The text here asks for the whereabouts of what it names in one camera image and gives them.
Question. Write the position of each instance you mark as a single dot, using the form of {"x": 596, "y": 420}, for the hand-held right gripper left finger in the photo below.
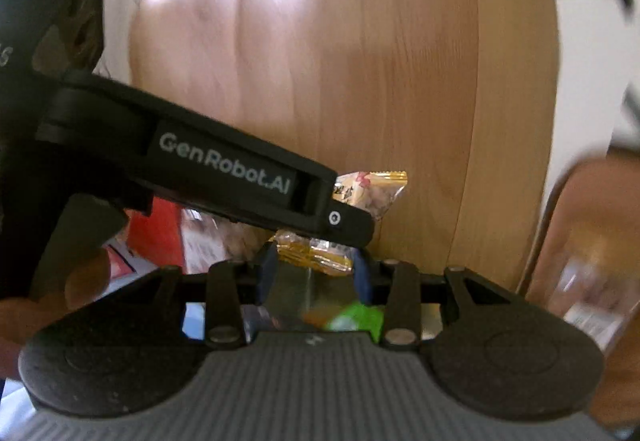
{"x": 266, "y": 273}

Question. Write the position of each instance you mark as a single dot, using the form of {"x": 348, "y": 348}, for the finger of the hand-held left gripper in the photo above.
{"x": 340, "y": 221}

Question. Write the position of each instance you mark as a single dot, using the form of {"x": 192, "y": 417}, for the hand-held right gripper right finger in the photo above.
{"x": 362, "y": 278}

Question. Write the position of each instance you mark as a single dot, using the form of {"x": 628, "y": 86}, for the green snack packet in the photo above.
{"x": 357, "y": 318}

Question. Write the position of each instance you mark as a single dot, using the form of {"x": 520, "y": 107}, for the person's left hand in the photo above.
{"x": 85, "y": 283}

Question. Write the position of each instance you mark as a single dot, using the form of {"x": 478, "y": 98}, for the large clear nut jar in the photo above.
{"x": 225, "y": 241}

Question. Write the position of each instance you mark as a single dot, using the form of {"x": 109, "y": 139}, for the red gold gift bag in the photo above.
{"x": 155, "y": 233}

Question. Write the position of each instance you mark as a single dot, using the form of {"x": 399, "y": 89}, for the wooden headboard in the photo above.
{"x": 350, "y": 71}

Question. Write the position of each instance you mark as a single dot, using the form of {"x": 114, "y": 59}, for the small clear nut jar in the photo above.
{"x": 585, "y": 301}

